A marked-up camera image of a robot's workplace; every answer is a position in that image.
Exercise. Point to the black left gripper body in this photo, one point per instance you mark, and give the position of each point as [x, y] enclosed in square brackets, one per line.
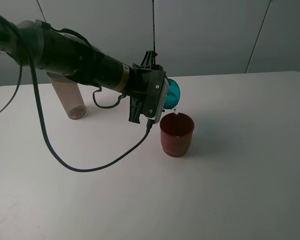
[140, 80]

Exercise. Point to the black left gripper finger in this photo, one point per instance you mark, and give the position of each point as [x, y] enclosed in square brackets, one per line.
[149, 60]
[135, 110]

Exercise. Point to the teal translucent plastic cup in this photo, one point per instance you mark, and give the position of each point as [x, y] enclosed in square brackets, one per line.
[173, 95]

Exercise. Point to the brown translucent water bottle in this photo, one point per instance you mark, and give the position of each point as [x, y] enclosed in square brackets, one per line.
[69, 95]

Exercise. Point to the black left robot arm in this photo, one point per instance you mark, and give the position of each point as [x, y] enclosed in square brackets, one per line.
[67, 53]

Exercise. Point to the red plastic cup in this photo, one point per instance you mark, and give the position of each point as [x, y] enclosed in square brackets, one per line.
[176, 133]

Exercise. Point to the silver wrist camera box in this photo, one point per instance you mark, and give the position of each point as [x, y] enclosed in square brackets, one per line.
[155, 100]

